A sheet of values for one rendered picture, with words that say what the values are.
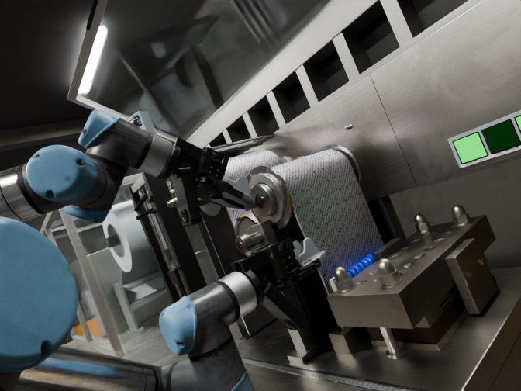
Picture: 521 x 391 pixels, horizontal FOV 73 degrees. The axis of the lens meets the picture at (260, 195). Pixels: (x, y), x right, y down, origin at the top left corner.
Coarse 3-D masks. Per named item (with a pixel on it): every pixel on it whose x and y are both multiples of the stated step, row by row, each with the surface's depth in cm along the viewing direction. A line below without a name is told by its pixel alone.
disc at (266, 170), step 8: (256, 168) 79; (264, 168) 77; (248, 176) 82; (272, 176) 75; (280, 176) 74; (248, 184) 82; (280, 184) 74; (288, 192) 73; (288, 200) 74; (288, 208) 74; (256, 216) 84; (288, 216) 75; (272, 224) 80; (280, 224) 78
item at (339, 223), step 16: (336, 192) 83; (352, 192) 86; (304, 208) 76; (320, 208) 79; (336, 208) 82; (352, 208) 85; (368, 208) 88; (304, 224) 75; (320, 224) 77; (336, 224) 80; (352, 224) 83; (368, 224) 87; (320, 240) 76; (336, 240) 79; (352, 240) 82; (368, 240) 85; (336, 256) 78; (352, 256) 80; (320, 272) 74
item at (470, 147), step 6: (468, 138) 75; (474, 138) 74; (456, 144) 77; (462, 144) 76; (468, 144) 75; (474, 144) 74; (480, 144) 73; (462, 150) 76; (468, 150) 75; (474, 150) 74; (480, 150) 74; (462, 156) 76; (468, 156) 76; (474, 156) 75; (480, 156) 74; (462, 162) 77
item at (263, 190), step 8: (264, 184) 77; (256, 192) 78; (264, 192) 76; (272, 192) 76; (256, 200) 79; (264, 200) 77; (272, 200) 75; (256, 208) 79; (264, 208) 77; (272, 208) 75; (264, 216) 78
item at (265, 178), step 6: (258, 174) 78; (264, 174) 77; (252, 180) 80; (258, 180) 78; (264, 180) 77; (270, 180) 75; (252, 186) 80; (270, 186) 76; (276, 186) 74; (276, 192) 75; (282, 192) 74; (276, 198) 75; (282, 198) 74; (282, 204) 74; (276, 210) 76; (282, 210) 75; (258, 216) 82; (270, 216) 79; (276, 216) 77; (282, 216) 76; (276, 222) 78
